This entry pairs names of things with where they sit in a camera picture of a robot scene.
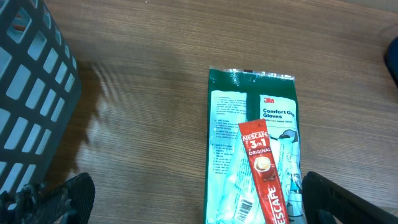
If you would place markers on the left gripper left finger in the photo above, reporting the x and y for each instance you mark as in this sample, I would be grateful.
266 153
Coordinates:
70 202

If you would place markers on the grey plastic mesh basket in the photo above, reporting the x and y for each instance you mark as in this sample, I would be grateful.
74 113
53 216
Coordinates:
40 88

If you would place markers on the green 3M gloves packet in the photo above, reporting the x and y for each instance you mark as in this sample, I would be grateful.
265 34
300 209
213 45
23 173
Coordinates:
236 96

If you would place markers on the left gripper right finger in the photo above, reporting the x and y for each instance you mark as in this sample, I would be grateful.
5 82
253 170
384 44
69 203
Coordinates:
326 202

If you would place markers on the red Nescafe coffee sachet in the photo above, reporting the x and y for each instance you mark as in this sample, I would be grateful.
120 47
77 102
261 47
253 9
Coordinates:
255 138

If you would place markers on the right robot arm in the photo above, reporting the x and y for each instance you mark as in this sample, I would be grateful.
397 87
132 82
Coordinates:
391 59

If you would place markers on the mint green wipes packet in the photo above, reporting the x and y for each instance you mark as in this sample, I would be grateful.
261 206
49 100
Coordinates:
240 203

